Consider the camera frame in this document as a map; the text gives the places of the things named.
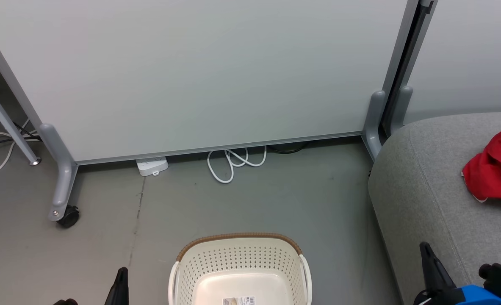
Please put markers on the white power strip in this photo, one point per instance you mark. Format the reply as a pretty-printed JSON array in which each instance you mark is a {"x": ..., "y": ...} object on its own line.
[{"x": 152, "y": 166}]

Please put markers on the black caster wheel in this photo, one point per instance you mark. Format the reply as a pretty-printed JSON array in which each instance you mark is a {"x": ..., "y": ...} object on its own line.
[{"x": 70, "y": 217}]

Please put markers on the grey fabric sofa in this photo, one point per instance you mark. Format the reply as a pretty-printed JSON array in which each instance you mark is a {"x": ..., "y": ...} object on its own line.
[{"x": 428, "y": 190}]

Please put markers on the barcode label sticker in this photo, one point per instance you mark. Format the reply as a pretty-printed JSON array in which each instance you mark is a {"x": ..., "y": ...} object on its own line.
[{"x": 238, "y": 301}]

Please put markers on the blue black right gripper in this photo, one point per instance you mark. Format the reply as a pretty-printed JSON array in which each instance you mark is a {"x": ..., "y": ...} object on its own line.
[{"x": 466, "y": 296}]

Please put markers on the long grey partition leg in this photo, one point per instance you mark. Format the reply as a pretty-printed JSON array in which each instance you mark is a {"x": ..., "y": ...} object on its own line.
[{"x": 64, "y": 178}]

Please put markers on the grey metal table leg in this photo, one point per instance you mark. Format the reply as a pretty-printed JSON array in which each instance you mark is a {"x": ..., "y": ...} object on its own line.
[{"x": 4, "y": 123}]

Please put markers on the red white sports garment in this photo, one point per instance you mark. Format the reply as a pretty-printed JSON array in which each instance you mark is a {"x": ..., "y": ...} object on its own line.
[{"x": 494, "y": 173}]

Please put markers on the large white partition panel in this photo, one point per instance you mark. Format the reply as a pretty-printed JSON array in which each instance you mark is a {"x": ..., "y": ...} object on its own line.
[{"x": 191, "y": 72}]

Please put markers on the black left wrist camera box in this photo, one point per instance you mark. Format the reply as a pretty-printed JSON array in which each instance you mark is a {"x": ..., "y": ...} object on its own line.
[{"x": 66, "y": 302}]

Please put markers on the cream perforated laundry basket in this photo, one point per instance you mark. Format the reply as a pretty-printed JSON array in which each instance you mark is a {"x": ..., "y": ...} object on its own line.
[{"x": 242, "y": 258}]

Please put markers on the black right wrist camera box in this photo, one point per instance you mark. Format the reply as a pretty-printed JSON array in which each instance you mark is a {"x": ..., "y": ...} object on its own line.
[{"x": 500, "y": 279}]

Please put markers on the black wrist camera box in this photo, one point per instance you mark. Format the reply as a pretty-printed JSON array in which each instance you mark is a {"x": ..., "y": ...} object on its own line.
[
  {"x": 66, "y": 302},
  {"x": 500, "y": 279}
]

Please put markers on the short grey partition leg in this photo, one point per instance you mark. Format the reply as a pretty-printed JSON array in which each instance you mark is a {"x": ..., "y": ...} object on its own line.
[
  {"x": 402, "y": 108},
  {"x": 374, "y": 123}
]

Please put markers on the narrow white partition panel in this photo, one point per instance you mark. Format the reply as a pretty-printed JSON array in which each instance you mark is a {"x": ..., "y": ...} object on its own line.
[{"x": 470, "y": 55}]

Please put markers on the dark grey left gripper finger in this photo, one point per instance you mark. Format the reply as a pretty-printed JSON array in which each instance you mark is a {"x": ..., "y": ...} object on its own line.
[{"x": 119, "y": 292}]

